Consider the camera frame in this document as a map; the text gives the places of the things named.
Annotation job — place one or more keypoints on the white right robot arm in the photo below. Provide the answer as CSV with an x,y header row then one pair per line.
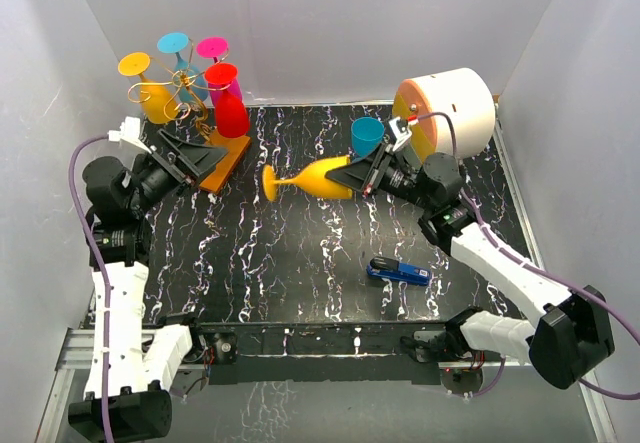
x,y
563,333

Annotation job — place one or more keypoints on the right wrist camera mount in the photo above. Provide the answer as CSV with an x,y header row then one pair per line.
x,y
401,130

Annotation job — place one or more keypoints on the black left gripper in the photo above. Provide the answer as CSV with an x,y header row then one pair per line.
x,y
198,158

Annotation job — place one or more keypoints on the pink wine glass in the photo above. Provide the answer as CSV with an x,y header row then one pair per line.
x,y
216,49

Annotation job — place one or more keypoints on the wooden rack base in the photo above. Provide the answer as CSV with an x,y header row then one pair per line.
x,y
237,147

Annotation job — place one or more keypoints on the gold wire wine glass rack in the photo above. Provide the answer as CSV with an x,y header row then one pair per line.
x,y
199,110

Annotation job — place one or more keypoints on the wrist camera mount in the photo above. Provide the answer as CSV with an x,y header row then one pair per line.
x,y
129,133
401,130

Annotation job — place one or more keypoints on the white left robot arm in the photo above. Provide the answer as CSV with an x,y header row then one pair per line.
x,y
127,395

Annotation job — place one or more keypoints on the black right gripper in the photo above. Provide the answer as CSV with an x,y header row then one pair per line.
x,y
366,175

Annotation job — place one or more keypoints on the blue wine glass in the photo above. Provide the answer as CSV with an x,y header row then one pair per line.
x,y
366,134
187,77

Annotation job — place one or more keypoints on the red wine glass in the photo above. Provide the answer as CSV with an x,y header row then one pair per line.
x,y
230,113

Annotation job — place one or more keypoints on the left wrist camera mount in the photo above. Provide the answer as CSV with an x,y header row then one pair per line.
x,y
129,133

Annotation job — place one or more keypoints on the white cylinder with orange face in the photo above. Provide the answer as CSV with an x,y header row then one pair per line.
x,y
456,111

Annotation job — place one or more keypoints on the aluminium frame rail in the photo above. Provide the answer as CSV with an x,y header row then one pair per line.
x,y
274,288

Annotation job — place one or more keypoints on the orange-yellow wine glass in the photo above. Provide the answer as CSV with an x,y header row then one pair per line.
x,y
155,99

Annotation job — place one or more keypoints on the yellow wine glass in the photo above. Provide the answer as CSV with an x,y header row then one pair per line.
x,y
312,180

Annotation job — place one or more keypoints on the blue black stapler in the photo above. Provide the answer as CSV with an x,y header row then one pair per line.
x,y
392,269

